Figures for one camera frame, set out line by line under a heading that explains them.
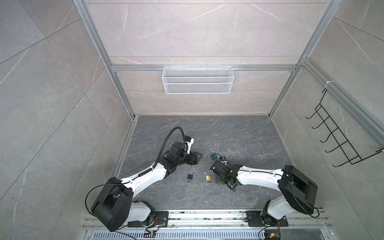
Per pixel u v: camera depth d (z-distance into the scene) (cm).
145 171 52
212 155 96
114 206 41
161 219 73
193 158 73
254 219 73
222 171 67
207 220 75
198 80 101
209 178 88
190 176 88
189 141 75
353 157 58
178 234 70
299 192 43
